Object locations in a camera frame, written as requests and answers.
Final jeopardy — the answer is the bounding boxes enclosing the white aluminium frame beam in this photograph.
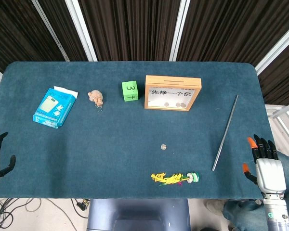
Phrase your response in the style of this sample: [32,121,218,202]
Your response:
[169,0,191,62]
[65,0,98,62]
[254,24,289,75]

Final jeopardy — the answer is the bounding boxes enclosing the black floor cable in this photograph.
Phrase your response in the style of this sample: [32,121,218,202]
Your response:
[0,197,43,231]

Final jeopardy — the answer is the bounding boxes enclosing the blue table cloth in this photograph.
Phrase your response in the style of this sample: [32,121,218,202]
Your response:
[0,61,274,200]

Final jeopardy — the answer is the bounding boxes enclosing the blue cardboard box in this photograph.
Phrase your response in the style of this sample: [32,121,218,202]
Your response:
[32,86,79,129]

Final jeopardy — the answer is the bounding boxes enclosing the thin grey frame beam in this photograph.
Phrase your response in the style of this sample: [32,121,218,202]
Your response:
[31,0,70,62]

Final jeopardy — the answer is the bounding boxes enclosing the yellow feather shuttlecock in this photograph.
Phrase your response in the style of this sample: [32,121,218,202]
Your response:
[150,171,200,187]

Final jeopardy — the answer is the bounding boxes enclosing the green foam number cube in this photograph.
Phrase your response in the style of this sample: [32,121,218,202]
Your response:
[121,80,139,102]

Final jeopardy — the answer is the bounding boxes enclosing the beige plush keychain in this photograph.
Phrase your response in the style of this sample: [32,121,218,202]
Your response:
[87,90,104,113]

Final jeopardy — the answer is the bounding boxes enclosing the black power plug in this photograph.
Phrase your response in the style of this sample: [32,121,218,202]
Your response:
[76,199,91,211]

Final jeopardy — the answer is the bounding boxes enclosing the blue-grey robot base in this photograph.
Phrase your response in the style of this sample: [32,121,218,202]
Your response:
[86,198,191,231]

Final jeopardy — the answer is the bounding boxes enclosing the grey metal rod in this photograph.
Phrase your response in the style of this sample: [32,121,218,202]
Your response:
[211,94,239,172]

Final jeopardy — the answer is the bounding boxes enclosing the wooden coin bank frame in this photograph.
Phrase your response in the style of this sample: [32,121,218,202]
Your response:
[144,75,202,112]

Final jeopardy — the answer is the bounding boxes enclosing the dark pleated curtain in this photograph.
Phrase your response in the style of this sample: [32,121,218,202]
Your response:
[0,0,289,106]

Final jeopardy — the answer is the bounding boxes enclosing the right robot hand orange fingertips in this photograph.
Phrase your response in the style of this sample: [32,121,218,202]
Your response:
[242,134,287,193]

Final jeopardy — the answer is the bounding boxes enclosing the white aluminium rack frame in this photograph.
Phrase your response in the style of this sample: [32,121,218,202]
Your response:
[264,100,289,147]

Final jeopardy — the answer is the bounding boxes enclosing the thin grey floor cable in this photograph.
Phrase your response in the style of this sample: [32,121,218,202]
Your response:
[45,198,90,231]

